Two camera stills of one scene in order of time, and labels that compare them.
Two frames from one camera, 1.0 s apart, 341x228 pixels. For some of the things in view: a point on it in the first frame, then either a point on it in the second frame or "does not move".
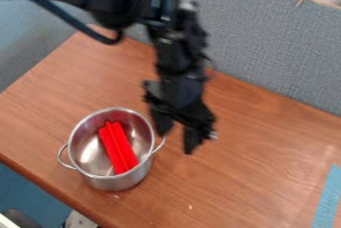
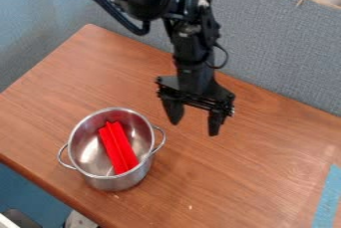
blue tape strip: (329, 201) does not move
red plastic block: (120, 150) does not move
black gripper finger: (161, 120) -> (172, 107)
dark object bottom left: (20, 218) does not move
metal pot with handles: (84, 153) does not move
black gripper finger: (194, 135) -> (215, 118)
